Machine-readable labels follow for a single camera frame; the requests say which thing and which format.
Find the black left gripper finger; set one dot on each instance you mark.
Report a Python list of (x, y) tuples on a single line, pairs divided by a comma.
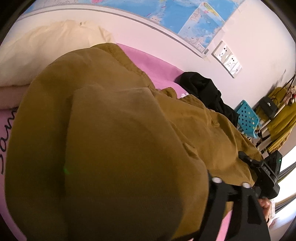
[(246, 222)]

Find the olive brown large jacket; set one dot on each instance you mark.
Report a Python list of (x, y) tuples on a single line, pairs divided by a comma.
[(96, 152)]

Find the person's right hand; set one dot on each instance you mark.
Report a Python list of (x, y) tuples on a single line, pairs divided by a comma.
[(268, 208)]

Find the yellow green hanging garment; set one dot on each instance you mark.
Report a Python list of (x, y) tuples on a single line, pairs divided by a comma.
[(277, 120)]

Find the blue plastic storage basket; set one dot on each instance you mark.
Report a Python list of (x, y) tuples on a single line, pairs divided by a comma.
[(248, 120)]

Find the black small handbag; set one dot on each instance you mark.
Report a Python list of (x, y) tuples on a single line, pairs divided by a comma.
[(269, 107)]

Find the pink teddy bear toy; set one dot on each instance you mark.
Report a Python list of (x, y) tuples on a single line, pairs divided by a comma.
[(291, 94)]

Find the black garment on bed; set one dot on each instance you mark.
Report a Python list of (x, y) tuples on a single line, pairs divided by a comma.
[(205, 90)]

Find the pink bed sheet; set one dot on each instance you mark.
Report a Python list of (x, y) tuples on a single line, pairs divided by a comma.
[(160, 72)]

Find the cream pillow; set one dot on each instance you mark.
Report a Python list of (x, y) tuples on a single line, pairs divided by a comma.
[(23, 58)]

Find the white wall socket panel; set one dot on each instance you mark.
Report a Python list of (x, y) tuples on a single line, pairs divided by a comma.
[(227, 59)]

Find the colourful wall map poster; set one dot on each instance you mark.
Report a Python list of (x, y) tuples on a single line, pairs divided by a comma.
[(197, 22)]

